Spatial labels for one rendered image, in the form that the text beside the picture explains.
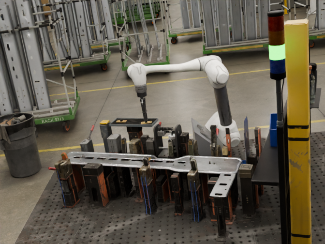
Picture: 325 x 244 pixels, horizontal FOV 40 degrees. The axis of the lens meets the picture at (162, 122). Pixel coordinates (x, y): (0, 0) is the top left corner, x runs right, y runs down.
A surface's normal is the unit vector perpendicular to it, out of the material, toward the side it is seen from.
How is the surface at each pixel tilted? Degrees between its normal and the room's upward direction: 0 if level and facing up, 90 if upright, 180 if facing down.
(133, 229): 0
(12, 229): 0
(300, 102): 86
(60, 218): 0
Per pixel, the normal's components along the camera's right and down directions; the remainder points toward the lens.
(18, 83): 0.08, 0.29
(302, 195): -0.35, 0.37
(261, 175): -0.13, -0.93
